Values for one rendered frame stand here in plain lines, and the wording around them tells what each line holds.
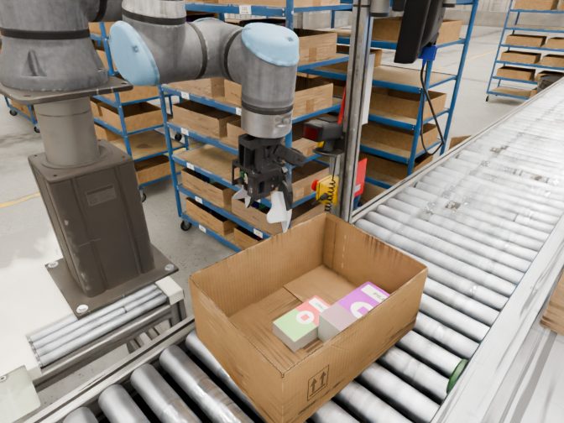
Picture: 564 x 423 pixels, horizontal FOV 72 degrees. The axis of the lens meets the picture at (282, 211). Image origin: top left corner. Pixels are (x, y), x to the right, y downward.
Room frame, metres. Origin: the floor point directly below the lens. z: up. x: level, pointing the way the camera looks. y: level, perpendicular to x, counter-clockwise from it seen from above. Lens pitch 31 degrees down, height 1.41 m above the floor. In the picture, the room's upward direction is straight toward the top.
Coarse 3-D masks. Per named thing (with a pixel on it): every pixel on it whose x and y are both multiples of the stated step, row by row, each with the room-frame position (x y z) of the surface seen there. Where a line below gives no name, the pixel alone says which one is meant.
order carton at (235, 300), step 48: (288, 240) 0.75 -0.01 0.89; (336, 240) 0.80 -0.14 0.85; (192, 288) 0.57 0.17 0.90; (240, 288) 0.66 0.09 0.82; (288, 288) 0.73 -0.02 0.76; (336, 288) 0.73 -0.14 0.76; (384, 288) 0.68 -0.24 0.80; (240, 336) 0.44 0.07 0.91; (336, 336) 0.44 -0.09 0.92; (384, 336) 0.53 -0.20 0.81; (240, 384) 0.45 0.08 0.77; (288, 384) 0.37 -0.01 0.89; (336, 384) 0.44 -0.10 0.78
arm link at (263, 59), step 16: (256, 32) 0.63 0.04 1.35; (272, 32) 0.65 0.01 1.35; (288, 32) 0.66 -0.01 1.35; (240, 48) 0.65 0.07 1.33; (256, 48) 0.62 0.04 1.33; (272, 48) 0.62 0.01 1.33; (288, 48) 0.63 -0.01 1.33; (240, 64) 0.65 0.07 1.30; (256, 64) 0.62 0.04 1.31; (272, 64) 0.62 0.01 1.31; (288, 64) 0.63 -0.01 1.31; (240, 80) 0.66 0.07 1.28; (256, 80) 0.62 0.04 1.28; (272, 80) 0.62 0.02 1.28; (288, 80) 0.63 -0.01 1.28; (256, 96) 0.63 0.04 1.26; (272, 96) 0.62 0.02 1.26; (288, 96) 0.64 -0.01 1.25; (256, 112) 0.63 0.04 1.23; (272, 112) 0.63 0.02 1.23
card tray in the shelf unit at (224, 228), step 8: (192, 200) 2.18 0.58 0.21; (192, 208) 2.08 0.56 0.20; (200, 208) 2.02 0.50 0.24; (200, 216) 2.03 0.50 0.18; (208, 216) 1.96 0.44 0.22; (216, 216) 2.08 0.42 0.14; (208, 224) 1.97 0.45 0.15; (216, 224) 1.91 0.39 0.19; (224, 224) 1.87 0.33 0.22; (232, 224) 1.91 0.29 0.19; (224, 232) 1.86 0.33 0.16
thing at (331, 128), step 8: (312, 120) 1.03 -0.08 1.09; (320, 120) 1.04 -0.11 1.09; (328, 120) 1.04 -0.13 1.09; (336, 120) 1.05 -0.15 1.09; (304, 128) 1.02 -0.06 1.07; (312, 128) 1.00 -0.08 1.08; (320, 128) 0.99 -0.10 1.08; (328, 128) 1.01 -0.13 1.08; (336, 128) 1.03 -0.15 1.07; (304, 136) 1.01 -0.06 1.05; (312, 136) 0.99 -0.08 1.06; (320, 136) 0.98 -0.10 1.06; (328, 136) 1.01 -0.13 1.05; (336, 136) 1.03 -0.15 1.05; (320, 144) 1.03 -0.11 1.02; (328, 144) 1.03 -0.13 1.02; (328, 152) 1.03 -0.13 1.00
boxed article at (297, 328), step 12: (312, 300) 0.65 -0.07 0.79; (288, 312) 0.61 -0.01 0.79; (300, 312) 0.61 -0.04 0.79; (312, 312) 0.61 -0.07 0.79; (276, 324) 0.58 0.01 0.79; (288, 324) 0.58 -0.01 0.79; (300, 324) 0.58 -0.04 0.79; (312, 324) 0.58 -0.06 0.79; (288, 336) 0.55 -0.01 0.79; (300, 336) 0.55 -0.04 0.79; (312, 336) 0.57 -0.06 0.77
